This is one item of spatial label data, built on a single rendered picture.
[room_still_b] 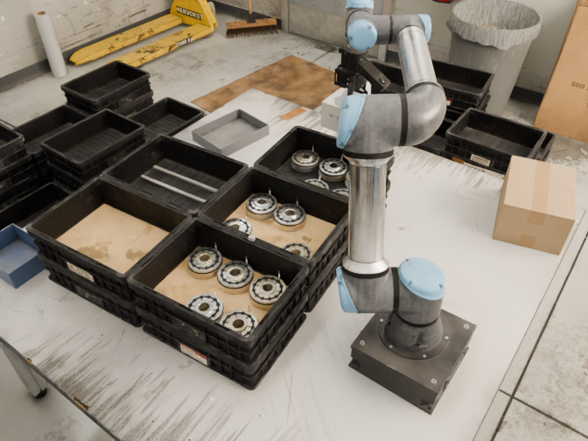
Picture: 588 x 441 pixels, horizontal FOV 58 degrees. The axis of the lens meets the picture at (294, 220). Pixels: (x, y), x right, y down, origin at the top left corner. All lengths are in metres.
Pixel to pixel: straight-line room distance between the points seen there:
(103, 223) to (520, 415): 1.74
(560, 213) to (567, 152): 2.03
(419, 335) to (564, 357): 1.31
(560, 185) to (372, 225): 0.95
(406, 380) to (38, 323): 1.07
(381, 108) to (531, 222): 0.89
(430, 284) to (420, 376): 0.25
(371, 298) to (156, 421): 0.63
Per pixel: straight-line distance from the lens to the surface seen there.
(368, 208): 1.24
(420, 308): 1.35
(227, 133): 2.41
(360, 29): 1.49
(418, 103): 1.20
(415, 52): 1.40
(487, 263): 1.89
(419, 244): 1.89
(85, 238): 1.80
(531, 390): 2.51
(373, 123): 1.17
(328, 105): 1.74
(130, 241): 1.74
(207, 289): 1.55
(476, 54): 3.76
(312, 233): 1.70
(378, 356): 1.45
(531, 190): 1.98
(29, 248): 2.03
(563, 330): 2.76
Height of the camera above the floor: 1.99
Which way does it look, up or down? 42 degrees down
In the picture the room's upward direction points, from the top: straight up
